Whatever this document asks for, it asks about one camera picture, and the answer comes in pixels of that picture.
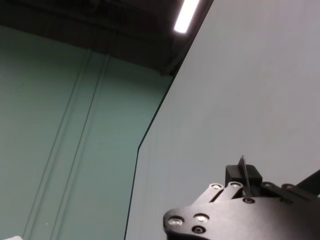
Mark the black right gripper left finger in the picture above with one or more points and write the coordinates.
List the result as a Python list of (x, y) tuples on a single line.
[(232, 175)]

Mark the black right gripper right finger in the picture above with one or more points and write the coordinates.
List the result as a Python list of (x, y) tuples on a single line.
[(254, 175)]

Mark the white ceiling light bar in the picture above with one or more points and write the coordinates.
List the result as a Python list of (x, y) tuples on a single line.
[(186, 16)]

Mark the white ridged object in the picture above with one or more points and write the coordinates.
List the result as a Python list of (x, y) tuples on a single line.
[(12, 238)]

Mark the black rectangular tape frame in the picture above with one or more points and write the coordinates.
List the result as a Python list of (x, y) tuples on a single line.
[(308, 181)]

